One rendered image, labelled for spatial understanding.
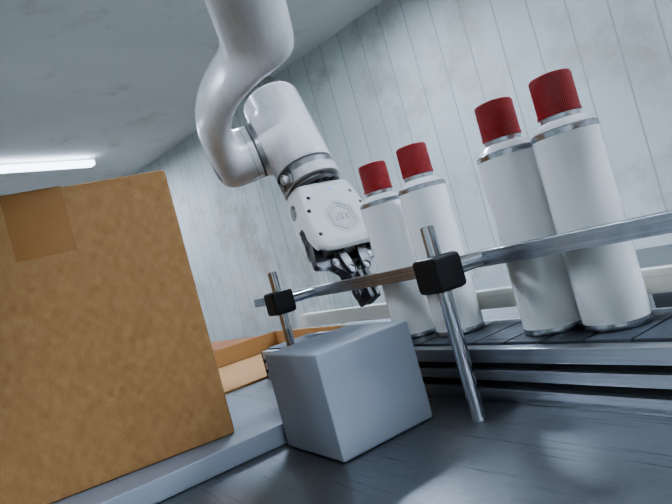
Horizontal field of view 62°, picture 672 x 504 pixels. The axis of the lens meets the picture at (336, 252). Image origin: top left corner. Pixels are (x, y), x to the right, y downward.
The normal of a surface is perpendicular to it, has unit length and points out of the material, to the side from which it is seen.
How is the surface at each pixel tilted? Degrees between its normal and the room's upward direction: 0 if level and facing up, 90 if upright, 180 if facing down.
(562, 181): 90
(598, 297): 90
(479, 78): 90
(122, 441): 90
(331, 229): 70
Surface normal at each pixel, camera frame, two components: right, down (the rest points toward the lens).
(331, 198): 0.37, -0.50
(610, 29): -0.68, 0.18
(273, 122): -0.18, -0.26
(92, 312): 0.39, -0.12
